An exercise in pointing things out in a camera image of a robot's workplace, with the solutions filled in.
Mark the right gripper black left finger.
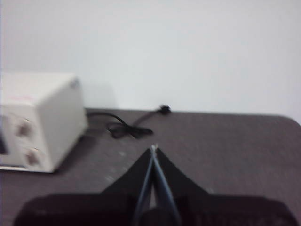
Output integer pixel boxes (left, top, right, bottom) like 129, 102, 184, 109
101, 147, 155, 212

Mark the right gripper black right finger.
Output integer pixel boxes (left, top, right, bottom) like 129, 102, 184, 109
154, 147, 214, 212

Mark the cream Toshiba toaster oven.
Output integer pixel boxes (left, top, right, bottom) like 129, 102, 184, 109
0, 72, 89, 174

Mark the beige round oven knob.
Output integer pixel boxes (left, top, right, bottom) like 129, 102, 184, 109
24, 147, 41, 167
16, 119, 32, 139

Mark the black oven power cable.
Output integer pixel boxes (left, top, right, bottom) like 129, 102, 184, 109
86, 105, 173, 140

